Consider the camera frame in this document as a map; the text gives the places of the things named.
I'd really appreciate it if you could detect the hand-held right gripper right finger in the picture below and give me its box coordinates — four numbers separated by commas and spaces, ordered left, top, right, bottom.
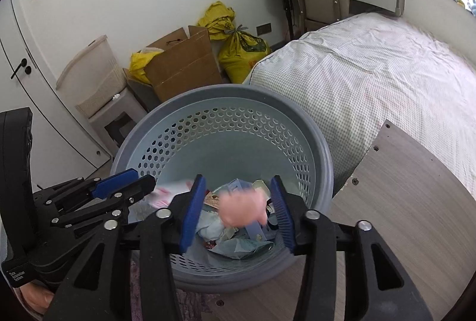
270, 175, 434, 321

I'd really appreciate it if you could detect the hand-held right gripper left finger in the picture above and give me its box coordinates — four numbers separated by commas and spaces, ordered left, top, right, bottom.
45, 174, 207, 321

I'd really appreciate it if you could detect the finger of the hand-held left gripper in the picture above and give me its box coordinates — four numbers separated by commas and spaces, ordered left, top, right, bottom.
52, 175, 157, 229
35, 169, 139, 212

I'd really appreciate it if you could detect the purple toothpaste box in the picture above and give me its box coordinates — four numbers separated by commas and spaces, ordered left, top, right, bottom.
223, 178, 276, 243

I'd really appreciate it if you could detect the pink rubber toy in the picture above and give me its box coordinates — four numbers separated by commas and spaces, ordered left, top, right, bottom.
217, 189, 269, 229

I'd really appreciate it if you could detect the blue wet wipes packet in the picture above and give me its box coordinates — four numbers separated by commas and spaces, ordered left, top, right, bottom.
208, 232, 275, 260

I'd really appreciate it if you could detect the grey perforated plastic basket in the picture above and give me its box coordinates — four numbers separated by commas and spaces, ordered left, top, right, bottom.
110, 84, 333, 294

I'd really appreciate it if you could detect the person's left hand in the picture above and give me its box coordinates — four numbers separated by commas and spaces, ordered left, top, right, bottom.
18, 282, 56, 314

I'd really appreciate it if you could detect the grey plastic stool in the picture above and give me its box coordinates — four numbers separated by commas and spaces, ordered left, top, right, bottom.
88, 87, 149, 156

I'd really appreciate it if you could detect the beige laundry hamper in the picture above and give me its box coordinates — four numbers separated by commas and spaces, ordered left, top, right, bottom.
56, 34, 127, 118

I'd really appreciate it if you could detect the yellow crumpled plastic bag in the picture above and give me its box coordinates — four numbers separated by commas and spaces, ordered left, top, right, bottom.
129, 48, 164, 84
197, 1, 237, 41

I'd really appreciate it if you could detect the brown cardboard box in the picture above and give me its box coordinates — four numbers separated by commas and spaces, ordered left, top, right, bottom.
124, 25, 224, 103

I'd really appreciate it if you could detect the bed with checked sheet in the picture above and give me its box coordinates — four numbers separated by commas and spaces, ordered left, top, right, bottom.
247, 12, 476, 203

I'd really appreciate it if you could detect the yellow printed sack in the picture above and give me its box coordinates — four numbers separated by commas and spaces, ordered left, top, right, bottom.
217, 26, 272, 84

